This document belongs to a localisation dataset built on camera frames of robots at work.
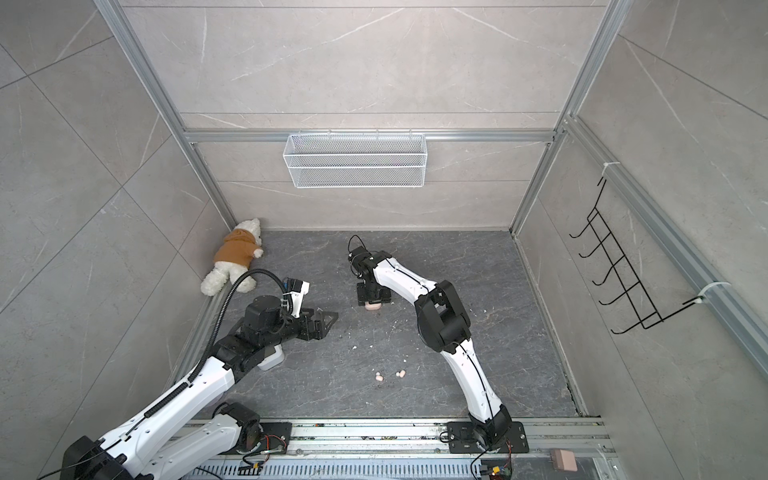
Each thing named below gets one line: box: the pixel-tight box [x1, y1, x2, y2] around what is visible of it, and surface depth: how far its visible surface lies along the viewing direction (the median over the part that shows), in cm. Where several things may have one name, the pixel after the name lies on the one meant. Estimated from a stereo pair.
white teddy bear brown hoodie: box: [200, 218, 263, 297], surface depth 106 cm
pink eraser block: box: [550, 449, 578, 472], surface depth 71 cm
